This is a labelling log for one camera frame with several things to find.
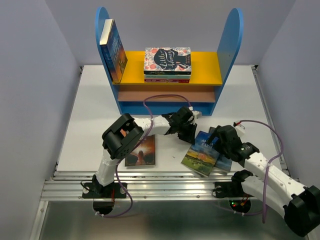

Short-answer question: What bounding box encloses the Animal Farm book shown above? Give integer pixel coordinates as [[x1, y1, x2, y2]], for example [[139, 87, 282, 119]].
[[181, 131, 220, 177]]

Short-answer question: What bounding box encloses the Jane Eyre blue book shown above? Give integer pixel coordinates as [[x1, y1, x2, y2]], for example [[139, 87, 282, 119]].
[[99, 19, 128, 84]]

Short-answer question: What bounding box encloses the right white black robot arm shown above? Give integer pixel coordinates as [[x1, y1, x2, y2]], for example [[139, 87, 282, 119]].
[[206, 123, 320, 237]]

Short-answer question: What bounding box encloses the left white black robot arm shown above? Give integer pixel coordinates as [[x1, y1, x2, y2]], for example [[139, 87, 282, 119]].
[[88, 106, 201, 198]]

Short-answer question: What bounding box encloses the red spine book in stack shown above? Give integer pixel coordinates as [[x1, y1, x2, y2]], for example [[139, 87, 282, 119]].
[[144, 78, 190, 84]]

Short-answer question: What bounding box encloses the green spine book in stack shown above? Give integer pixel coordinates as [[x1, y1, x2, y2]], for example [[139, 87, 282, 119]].
[[144, 74, 191, 80]]

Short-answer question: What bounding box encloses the Nineteen Eighty-Four blue book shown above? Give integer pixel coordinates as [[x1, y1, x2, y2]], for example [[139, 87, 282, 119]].
[[209, 126, 232, 173]]

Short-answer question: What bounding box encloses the Three Days To See book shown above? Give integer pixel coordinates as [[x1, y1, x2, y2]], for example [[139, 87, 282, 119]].
[[124, 135, 156, 168]]

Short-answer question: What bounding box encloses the blue yellow wooden bookshelf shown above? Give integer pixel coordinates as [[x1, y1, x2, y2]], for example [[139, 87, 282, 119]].
[[95, 7, 244, 116]]

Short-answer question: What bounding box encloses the Little Women floral book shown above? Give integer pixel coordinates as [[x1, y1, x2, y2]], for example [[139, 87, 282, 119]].
[[143, 47, 192, 76]]

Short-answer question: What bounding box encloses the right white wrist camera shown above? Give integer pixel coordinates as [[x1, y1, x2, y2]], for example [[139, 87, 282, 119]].
[[233, 121, 246, 134]]

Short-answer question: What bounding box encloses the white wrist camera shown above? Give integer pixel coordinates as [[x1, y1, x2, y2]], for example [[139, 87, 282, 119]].
[[233, 121, 246, 134], [188, 106, 202, 119]]

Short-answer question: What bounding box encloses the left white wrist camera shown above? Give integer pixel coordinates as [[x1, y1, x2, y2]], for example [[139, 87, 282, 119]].
[[188, 106, 202, 119]]

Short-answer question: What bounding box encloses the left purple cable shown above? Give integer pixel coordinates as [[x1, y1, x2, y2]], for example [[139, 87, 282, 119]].
[[93, 93, 193, 218]]

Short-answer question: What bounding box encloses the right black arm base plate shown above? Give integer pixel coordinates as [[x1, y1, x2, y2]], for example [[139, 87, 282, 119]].
[[212, 179, 264, 200]]

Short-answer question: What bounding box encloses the aluminium rail frame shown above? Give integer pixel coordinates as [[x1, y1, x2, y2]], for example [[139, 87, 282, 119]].
[[30, 65, 297, 240]]

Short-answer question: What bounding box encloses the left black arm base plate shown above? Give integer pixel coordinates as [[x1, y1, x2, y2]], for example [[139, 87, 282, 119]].
[[80, 182, 127, 199]]

